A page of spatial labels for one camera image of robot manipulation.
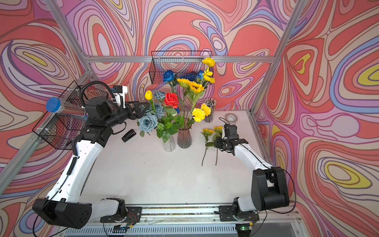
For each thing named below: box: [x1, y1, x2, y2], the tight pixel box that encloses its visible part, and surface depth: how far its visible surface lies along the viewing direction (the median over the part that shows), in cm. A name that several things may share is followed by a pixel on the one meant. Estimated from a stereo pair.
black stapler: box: [121, 128, 137, 143], surface depth 104 cm
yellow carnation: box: [191, 103, 212, 122], surface depth 73 cm
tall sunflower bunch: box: [176, 78, 205, 100], surface depth 76 cm
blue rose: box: [162, 69, 176, 83], surface depth 76 cm
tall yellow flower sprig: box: [201, 57, 216, 84], surface depth 73 cm
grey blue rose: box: [138, 112, 159, 133], surface depth 70 cm
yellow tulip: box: [145, 89, 156, 113], surface depth 65 cm
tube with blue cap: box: [45, 96, 89, 121], surface depth 66 cm
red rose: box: [163, 92, 180, 109], surface depth 73 cm
